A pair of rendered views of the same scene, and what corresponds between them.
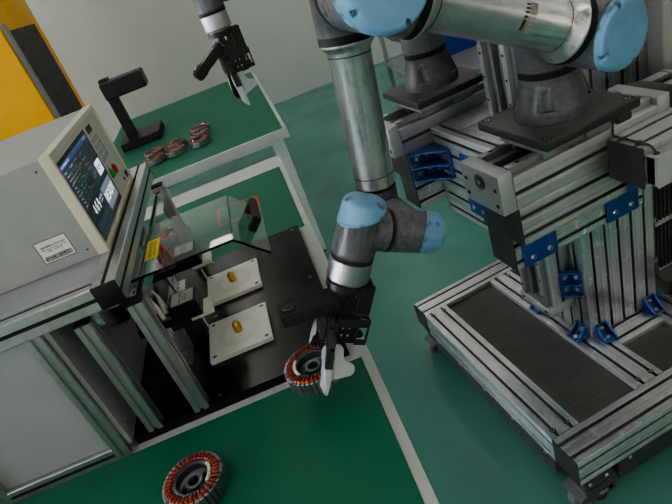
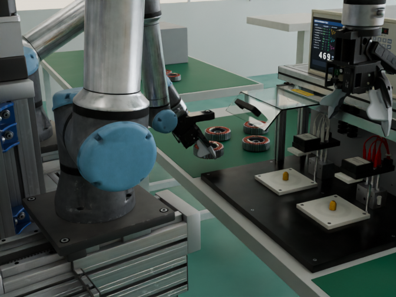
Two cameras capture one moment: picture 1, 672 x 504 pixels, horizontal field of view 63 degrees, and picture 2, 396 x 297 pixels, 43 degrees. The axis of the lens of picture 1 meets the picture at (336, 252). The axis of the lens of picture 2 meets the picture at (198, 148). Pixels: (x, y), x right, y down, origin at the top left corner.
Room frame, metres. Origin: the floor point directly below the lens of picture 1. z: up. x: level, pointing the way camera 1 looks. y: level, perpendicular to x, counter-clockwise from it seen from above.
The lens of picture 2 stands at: (2.40, -0.57, 1.47)
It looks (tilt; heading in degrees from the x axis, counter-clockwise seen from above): 20 degrees down; 158
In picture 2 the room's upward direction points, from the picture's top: 1 degrees counter-clockwise
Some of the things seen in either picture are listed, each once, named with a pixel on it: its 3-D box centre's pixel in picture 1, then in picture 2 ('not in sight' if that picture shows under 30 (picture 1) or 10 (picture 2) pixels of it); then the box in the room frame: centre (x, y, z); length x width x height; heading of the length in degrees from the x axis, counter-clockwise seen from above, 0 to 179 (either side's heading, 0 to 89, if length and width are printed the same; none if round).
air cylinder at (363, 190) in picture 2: (181, 296); (370, 194); (1.31, 0.44, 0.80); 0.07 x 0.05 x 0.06; 3
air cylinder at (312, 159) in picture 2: (178, 349); (320, 167); (1.07, 0.42, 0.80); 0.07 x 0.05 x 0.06; 3
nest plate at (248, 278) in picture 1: (233, 281); (332, 211); (1.32, 0.29, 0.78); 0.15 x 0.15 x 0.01; 3
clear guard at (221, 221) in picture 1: (188, 246); (288, 104); (1.06, 0.29, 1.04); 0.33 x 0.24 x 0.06; 93
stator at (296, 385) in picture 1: (314, 367); (208, 149); (0.80, 0.12, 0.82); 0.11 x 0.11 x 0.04
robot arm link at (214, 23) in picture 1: (216, 22); (364, 16); (1.62, 0.08, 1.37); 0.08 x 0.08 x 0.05
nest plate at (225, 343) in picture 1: (239, 331); (285, 180); (1.07, 0.28, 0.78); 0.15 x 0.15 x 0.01; 3
